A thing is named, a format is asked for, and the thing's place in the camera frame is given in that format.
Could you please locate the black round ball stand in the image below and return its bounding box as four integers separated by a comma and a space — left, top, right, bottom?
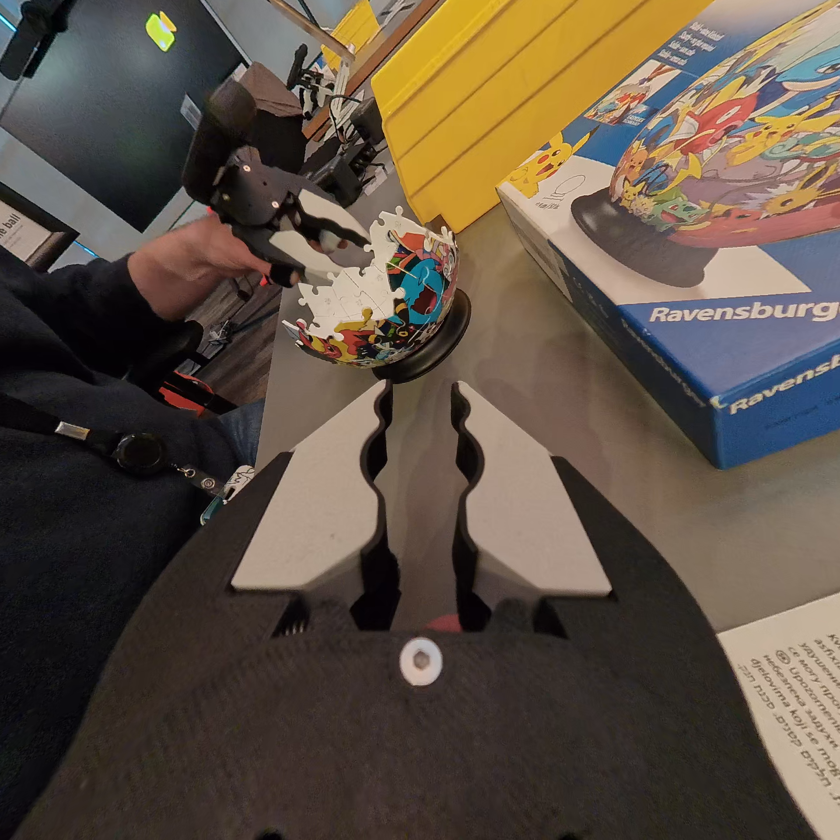
372, 289, 472, 385

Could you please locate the blue puzzle box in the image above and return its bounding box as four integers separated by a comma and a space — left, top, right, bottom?
495, 0, 840, 470

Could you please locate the black office chair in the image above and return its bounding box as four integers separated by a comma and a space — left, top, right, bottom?
125, 320, 206, 395

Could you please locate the person's left forearm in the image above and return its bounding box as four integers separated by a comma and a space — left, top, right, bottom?
0, 248, 173, 395

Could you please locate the brown wooden table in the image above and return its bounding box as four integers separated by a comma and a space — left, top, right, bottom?
303, 0, 439, 142

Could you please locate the person's dark clothed torso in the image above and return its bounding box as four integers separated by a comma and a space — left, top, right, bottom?
0, 354, 263, 840

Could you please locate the yellow plastic bin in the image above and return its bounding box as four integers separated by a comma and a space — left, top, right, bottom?
371, 0, 713, 234

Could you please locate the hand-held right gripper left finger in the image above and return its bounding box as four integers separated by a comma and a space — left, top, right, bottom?
231, 378, 403, 609

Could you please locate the black badge reel lanyard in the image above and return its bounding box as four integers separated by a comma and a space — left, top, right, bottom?
0, 390, 256, 526

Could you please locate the black framed white sign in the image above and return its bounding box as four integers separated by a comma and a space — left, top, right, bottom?
0, 182, 81, 273

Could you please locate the white printed instruction sheet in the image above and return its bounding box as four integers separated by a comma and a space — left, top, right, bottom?
717, 594, 840, 840

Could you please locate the person's left hand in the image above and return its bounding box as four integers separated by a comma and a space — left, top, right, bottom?
126, 215, 271, 322

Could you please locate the person's blue jeans leg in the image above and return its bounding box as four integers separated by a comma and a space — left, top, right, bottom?
217, 399, 266, 468

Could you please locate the colourful half-built puzzle ball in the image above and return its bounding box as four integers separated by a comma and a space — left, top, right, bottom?
282, 205, 460, 370

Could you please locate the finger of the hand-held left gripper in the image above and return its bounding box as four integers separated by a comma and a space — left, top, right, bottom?
297, 192, 373, 250
269, 226, 347, 278

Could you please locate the black wall screen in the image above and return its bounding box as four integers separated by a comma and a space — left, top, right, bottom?
0, 0, 253, 234

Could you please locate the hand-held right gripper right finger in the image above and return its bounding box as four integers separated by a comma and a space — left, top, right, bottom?
448, 380, 613, 601

